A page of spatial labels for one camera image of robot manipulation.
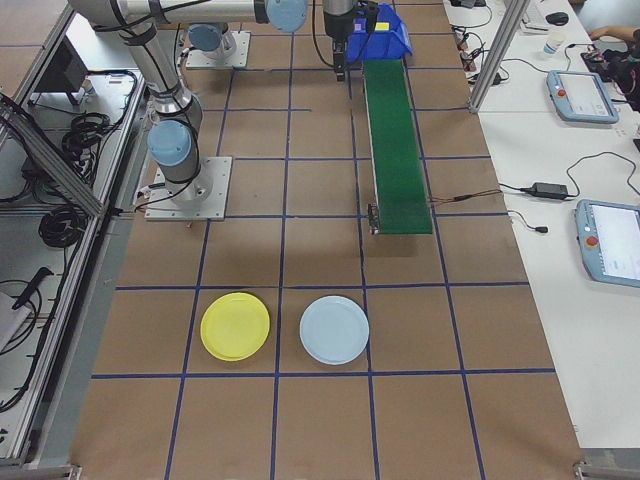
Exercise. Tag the yellow foam block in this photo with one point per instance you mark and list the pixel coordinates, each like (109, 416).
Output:
(382, 25)

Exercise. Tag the bystander forearm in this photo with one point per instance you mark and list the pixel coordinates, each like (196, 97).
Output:
(625, 34)

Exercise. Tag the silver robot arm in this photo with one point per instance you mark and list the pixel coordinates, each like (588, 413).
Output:
(207, 37)
(170, 90)

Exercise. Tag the light blue plastic plate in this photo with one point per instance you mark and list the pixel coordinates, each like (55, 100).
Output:
(334, 330)

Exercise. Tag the yellow plastic plate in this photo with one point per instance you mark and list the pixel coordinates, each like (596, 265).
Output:
(235, 327)

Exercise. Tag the bystander bare hand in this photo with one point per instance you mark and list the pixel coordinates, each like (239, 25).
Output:
(601, 34)

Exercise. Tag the blue plastic storage bin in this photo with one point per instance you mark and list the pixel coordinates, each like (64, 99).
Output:
(385, 47)

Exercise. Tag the green conveyor belt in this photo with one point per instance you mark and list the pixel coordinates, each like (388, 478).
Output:
(397, 150)

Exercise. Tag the small circuit board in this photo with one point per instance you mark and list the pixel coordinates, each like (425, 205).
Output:
(467, 60)

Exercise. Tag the white keyboard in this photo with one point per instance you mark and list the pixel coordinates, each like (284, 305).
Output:
(536, 15)

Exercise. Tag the white paper cup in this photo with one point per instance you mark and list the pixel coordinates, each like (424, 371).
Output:
(553, 44)

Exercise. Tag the black computer mouse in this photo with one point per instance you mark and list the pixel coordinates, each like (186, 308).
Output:
(556, 18)

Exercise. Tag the grey teach pendant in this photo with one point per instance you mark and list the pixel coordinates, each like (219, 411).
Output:
(615, 240)
(582, 97)

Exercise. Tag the black power adapter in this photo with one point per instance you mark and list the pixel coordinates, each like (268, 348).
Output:
(550, 190)

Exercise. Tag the black bag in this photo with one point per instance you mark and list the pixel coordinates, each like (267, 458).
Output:
(622, 70)

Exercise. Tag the black control box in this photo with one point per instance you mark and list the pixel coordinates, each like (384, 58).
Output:
(62, 67)

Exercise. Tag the white desk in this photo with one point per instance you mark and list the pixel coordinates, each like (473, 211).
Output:
(575, 350)

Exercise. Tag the white square base plate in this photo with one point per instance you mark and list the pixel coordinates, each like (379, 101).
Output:
(217, 195)
(241, 56)

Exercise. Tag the aluminium profile post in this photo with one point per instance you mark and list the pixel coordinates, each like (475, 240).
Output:
(492, 60)

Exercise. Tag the metal V-shaped frame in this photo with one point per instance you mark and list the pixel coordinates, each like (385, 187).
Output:
(50, 165)

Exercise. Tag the metal corner bracket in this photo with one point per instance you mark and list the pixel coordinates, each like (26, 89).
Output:
(582, 470)
(67, 471)

